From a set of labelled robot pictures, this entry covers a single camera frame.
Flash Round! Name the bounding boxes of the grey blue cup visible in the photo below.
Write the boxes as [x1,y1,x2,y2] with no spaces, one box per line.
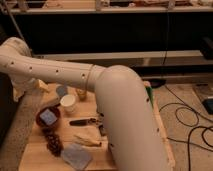
[56,85,68,98]

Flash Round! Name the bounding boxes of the green plastic tray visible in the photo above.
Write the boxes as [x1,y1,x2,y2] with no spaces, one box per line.
[145,86,153,108]

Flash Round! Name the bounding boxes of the black floor cables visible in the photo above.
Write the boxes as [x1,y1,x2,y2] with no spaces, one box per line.
[158,84,213,171]

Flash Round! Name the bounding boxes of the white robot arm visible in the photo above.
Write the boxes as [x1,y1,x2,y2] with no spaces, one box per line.
[0,37,170,171]

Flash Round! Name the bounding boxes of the white paper cup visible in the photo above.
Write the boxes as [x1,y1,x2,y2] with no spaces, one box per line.
[60,94,76,113]

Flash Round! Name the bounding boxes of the orange fruit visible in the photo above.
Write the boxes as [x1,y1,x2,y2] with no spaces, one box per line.
[76,89,87,101]

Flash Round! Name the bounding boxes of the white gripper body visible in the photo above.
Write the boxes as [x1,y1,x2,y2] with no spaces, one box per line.
[12,78,49,102]

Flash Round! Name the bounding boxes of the wooden table board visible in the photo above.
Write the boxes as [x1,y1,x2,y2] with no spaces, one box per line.
[18,80,176,171]

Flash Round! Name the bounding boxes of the blue eraser block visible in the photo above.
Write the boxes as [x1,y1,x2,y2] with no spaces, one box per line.
[40,109,57,125]

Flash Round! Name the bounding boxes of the white metal shelf rail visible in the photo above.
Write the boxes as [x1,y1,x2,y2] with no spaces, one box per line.
[36,50,213,67]

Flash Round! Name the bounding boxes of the bunch of dark grapes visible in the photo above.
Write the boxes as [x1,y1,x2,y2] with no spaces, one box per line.
[42,129,63,157]

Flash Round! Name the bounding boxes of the black handled tool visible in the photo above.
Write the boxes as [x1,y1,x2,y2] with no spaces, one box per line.
[69,118,101,126]

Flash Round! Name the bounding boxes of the brown bowl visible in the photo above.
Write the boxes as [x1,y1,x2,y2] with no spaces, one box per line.
[36,106,61,129]

